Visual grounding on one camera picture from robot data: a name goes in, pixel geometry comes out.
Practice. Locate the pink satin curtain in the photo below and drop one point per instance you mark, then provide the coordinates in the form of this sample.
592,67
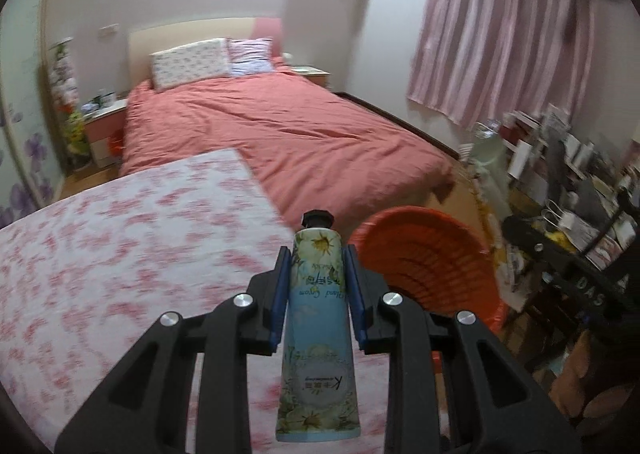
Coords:
500,23

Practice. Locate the pink striped pillow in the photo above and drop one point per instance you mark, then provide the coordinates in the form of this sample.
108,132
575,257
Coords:
250,53

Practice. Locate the white floral pillow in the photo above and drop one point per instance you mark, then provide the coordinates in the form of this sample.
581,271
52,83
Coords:
190,63

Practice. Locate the white paper bag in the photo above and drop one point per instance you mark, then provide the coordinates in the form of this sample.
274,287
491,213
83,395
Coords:
520,158

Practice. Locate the flower print wardrobe door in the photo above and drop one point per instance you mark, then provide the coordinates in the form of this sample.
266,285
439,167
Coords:
20,133

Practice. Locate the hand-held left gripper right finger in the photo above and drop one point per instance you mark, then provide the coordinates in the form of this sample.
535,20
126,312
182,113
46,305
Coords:
356,304

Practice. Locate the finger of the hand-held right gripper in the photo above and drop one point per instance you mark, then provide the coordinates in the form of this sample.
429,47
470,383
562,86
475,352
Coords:
530,239

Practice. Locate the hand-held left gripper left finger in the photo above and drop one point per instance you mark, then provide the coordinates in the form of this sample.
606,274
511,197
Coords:
280,304

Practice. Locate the orange plastic lattice basket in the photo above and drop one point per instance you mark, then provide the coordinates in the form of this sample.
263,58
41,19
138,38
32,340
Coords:
425,254

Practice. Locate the coral bed duvet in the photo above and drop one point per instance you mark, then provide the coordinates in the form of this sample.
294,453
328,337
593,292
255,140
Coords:
300,133

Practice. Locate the yellow green plush toy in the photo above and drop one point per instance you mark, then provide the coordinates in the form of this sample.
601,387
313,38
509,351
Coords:
77,133

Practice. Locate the pink floral tablecloth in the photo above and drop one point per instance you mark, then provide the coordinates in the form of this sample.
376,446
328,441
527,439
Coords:
125,259

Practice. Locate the pink white nightstand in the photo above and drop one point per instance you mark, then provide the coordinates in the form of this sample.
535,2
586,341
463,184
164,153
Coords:
105,128
317,78

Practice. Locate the floral hand cream tube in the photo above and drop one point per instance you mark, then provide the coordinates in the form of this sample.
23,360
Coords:
315,334

